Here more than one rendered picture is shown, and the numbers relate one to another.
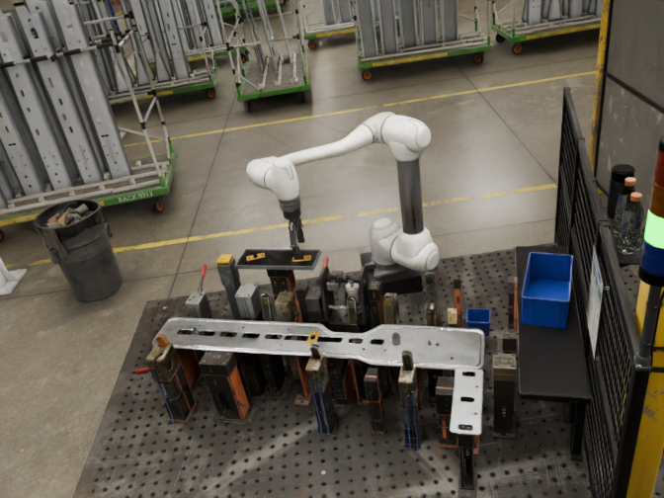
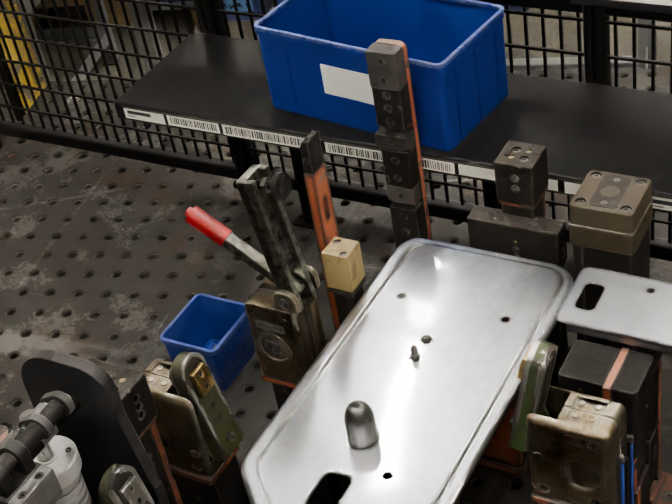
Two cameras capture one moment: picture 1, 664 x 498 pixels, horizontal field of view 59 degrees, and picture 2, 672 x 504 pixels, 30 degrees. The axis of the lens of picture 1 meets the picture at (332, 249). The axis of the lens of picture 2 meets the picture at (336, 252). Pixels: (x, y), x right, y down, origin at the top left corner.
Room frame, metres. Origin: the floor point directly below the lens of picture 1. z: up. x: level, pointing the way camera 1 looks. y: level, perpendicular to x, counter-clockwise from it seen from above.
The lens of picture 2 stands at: (1.47, 0.69, 1.94)
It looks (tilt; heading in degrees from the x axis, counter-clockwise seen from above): 37 degrees down; 286
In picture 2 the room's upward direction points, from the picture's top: 11 degrees counter-clockwise
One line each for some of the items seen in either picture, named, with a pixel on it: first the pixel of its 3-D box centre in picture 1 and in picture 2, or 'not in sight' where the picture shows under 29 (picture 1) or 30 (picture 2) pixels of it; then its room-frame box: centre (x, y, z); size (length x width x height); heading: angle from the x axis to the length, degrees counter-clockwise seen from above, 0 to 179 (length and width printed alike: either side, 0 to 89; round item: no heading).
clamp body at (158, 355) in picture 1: (172, 383); not in sight; (1.85, 0.75, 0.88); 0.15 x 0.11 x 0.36; 161
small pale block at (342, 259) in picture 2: (454, 346); (362, 362); (1.78, -0.42, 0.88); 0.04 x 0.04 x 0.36; 71
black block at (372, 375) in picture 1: (375, 402); not in sight; (1.59, -0.07, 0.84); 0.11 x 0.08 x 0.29; 161
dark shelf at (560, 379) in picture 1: (546, 311); (416, 112); (1.73, -0.78, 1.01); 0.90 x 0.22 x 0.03; 161
